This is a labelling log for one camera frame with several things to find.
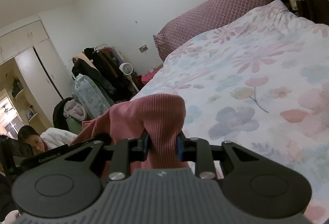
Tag dark clothes on rack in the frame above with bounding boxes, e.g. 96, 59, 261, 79
71, 44, 140, 105

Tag black chair with clothes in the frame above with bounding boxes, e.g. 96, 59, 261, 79
52, 97, 88, 134

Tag pink ribbed turtleneck top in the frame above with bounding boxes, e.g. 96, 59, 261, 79
71, 94, 190, 171

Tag magenta cloth pile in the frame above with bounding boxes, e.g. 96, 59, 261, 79
141, 68, 160, 85

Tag person in white jacket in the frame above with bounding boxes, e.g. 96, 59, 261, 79
18, 126, 78, 156

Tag pink quilted headboard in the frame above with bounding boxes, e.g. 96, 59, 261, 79
153, 0, 273, 60

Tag white wardrobe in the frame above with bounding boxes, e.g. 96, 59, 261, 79
1, 20, 73, 133

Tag floral fleece bed blanket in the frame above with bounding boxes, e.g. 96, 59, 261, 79
138, 0, 328, 223

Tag wall socket plate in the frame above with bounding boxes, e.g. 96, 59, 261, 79
139, 44, 148, 53

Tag white standing fan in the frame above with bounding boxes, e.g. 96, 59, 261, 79
119, 62, 139, 93

